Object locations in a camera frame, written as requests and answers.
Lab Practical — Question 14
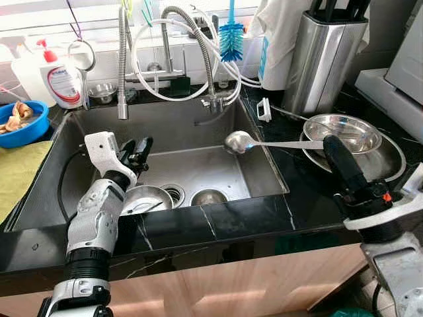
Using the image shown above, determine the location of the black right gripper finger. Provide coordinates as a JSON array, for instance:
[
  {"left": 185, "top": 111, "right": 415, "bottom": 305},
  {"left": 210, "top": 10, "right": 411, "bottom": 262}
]
[
  {"left": 323, "top": 136, "right": 358, "bottom": 197},
  {"left": 329, "top": 135, "right": 369, "bottom": 192}
]

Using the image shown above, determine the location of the wide steel bowl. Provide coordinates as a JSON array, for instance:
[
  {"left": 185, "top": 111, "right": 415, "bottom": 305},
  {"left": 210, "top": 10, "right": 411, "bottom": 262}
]
[{"left": 303, "top": 114, "right": 383, "bottom": 155}]

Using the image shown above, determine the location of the large steel plate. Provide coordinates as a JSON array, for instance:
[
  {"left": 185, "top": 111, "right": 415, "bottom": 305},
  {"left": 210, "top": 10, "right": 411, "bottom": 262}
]
[{"left": 301, "top": 125, "right": 407, "bottom": 184}]

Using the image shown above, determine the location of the steel spoon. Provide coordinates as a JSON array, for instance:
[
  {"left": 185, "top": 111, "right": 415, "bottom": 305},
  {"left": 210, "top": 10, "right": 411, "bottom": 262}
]
[{"left": 225, "top": 131, "right": 326, "bottom": 155}]

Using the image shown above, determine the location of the small steel bowl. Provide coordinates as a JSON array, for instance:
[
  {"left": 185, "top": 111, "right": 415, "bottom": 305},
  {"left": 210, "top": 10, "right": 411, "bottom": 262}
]
[{"left": 119, "top": 185, "right": 174, "bottom": 215}]

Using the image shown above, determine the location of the steel sink drain strainer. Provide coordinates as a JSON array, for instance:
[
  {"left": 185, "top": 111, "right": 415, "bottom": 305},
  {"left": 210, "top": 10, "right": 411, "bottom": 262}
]
[{"left": 161, "top": 184, "right": 186, "bottom": 207}]

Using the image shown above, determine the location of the stainless steel sink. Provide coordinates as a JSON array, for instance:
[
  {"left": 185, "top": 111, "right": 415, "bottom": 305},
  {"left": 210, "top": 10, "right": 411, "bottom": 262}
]
[{"left": 7, "top": 99, "right": 289, "bottom": 232}]

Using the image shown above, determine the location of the tiny steel dish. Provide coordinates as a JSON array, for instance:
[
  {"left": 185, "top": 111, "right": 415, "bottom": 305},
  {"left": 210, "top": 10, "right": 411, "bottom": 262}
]
[{"left": 87, "top": 83, "right": 118, "bottom": 105}]

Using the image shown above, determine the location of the small steel cup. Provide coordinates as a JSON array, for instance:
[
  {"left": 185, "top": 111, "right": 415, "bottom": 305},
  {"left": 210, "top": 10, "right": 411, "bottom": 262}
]
[{"left": 190, "top": 188, "right": 229, "bottom": 207}]

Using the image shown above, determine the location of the small white plastic clip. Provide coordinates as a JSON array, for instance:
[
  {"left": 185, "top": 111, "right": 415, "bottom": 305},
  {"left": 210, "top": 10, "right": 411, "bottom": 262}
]
[{"left": 256, "top": 98, "right": 273, "bottom": 123}]

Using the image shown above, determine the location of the white soap bottle red pump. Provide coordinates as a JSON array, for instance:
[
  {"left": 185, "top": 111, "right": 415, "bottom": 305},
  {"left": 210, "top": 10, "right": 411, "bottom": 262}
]
[{"left": 36, "top": 38, "right": 90, "bottom": 110}]

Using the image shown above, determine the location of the round hanging metal strainer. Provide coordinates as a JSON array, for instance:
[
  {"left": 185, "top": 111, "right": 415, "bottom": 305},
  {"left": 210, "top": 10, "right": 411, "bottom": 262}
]
[{"left": 68, "top": 40, "right": 97, "bottom": 72}]

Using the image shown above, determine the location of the steel knife block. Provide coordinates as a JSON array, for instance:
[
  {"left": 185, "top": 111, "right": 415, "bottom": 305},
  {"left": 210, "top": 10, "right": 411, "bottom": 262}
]
[{"left": 284, "top": 0, "right": 369, "bottom": 116}]

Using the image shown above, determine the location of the blue plastic bowl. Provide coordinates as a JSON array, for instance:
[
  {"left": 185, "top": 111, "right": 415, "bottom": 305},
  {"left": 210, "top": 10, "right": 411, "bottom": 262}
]
[{"left": 0, "top": 99, "right": 50, "bottom": 149}]

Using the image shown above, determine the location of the white jug blue label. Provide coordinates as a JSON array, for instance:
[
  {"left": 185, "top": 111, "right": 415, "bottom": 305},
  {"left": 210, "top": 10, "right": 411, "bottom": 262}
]
[{"left": 259, "top": 33, "right": 295, "bottom": 91}]

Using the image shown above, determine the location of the white appliance with lid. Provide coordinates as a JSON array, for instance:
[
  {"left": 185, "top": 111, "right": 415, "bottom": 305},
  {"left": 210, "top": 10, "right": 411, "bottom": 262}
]
[{"left": 355, "top": 3, "right": 423, "bottom": 139}]

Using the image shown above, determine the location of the yellow green cloth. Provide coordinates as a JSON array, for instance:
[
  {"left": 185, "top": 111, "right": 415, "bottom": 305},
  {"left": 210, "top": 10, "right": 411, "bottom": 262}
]
[{"left": 0, "top": 140, "right": 54, "bottom": 222}]

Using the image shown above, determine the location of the green plastic object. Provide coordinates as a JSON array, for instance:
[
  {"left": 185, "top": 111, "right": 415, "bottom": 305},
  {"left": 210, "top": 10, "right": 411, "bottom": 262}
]
[{"left": 330, "top": 307, "right": 374, "bottom": 317}]

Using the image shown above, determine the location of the white spray bottle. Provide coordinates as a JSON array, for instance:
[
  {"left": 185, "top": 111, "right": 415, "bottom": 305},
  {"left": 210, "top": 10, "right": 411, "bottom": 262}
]
[{"left": 10, "top": 36, "right": 54, "bottom": 106}]

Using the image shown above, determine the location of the blue bottle brush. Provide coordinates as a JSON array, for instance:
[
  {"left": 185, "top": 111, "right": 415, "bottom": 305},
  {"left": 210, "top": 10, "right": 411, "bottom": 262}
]
[{"left": 218, "top": 0, "right": 245, "bottom": 63}]

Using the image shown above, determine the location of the white hanging towel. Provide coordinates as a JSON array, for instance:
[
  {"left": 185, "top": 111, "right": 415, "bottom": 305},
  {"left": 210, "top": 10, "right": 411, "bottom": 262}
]
[{"left": 254, "top": 0, "right": 311, "bottom": 47}]

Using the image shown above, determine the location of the wooden cabinet front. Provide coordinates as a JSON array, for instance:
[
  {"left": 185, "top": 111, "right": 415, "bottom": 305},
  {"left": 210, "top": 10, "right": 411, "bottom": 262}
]
[{"left": 0, "top": 241, "right": 371, "bottom": 317}]

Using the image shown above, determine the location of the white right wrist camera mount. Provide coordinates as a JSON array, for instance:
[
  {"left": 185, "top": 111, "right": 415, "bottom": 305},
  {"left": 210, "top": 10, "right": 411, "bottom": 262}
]
[{"left": 344, "top": 162, "right": 423, "bottom": 232}]

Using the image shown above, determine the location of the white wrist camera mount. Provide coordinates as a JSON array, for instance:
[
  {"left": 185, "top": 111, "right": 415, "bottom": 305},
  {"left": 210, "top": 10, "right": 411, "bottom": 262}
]
[
  {"left": 344, "top": 162, "right": 423, "bottom": 232},
  {"left": 84, "top": 131, "right": 138, "bottom": 189}
]

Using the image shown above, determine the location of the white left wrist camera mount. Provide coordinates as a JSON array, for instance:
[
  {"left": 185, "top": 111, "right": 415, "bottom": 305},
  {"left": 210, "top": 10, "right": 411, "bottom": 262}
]
[{"left": 84, "top": 131, "right": 138, "bottom": 189}]

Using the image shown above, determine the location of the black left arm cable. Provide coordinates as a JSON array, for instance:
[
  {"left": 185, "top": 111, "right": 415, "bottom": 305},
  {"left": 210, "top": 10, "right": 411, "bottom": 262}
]
[{"left": 58, "top": 149, "right": 90, "bottom": 222}]

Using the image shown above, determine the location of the flexible steel sprayer hose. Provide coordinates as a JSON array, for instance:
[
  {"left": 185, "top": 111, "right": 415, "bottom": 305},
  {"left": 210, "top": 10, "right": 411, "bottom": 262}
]
[{"left": 117, "top": 3, "right": 133, "bottom": 121}]

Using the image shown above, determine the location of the steel faucet with arched hose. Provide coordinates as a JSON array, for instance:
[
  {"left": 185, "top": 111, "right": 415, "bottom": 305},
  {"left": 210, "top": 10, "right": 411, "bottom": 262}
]
[{"left": 126, "top": 5, "right": 232, "bottom": 114}]

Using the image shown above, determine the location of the white looped water hose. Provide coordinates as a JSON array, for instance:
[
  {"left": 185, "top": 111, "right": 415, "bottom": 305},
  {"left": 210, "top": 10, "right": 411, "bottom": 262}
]
[{"left": 131, "top": 17, "right": 262, "bottom": 103}]

